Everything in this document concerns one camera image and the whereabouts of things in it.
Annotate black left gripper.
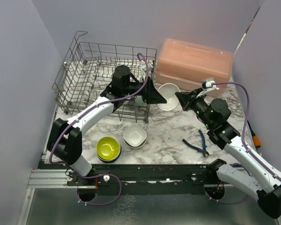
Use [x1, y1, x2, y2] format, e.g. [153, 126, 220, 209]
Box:
[123, 76, 167, 104]

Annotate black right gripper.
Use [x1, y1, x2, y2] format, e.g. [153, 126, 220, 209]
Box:
[176, 87, 213, 128]

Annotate celadon green bowl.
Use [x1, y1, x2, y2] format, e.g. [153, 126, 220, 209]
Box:
[134, 96, 144, 106]

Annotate white round bowl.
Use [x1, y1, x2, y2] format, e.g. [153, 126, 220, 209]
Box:
[157, 83, 180, 111]

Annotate white square bowl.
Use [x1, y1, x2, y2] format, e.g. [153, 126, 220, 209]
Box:
[123, 124, 147, 148]

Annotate yellow-green bowl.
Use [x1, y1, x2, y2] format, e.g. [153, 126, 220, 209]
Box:
[96, 136, 121, 158]

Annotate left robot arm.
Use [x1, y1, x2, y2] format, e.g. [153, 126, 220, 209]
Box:
[46, 61, 167, 185]

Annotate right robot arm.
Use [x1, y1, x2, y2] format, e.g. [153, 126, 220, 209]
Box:
[175, 88, 281, 219]

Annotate grey bowl under yellow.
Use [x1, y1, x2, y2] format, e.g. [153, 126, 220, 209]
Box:
[97, 151, 121, 163]

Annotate orange-tipped screwdriver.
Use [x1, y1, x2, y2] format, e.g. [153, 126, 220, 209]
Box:
[248, 122, 261, 149]

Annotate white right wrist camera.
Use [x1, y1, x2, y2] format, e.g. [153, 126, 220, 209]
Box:
[197, 78, 219, 98]

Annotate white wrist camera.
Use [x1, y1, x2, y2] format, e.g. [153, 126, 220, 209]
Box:
[197, 78, 219, 98]
[139, 60, 154, 76]

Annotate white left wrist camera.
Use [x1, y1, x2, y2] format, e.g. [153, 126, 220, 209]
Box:
[139, 60, 154, 76]

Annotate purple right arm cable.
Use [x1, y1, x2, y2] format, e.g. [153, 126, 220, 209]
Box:
[205, 82, 281, 204]

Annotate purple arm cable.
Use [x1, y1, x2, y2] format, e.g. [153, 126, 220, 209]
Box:
[205, 82, 281, 204]
[49, 52, 153, 206]

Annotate blue-handled pliers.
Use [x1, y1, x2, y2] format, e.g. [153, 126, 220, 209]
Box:
[182, 129, 210, 157]

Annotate grey wire dish rack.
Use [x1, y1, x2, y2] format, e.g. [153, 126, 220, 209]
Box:
[52, 31, 157, 118]

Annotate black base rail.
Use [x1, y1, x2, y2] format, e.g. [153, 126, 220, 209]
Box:
[37, 163, 235, 195]

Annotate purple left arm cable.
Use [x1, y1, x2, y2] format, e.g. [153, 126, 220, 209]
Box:
[49, 52, 153, 206]

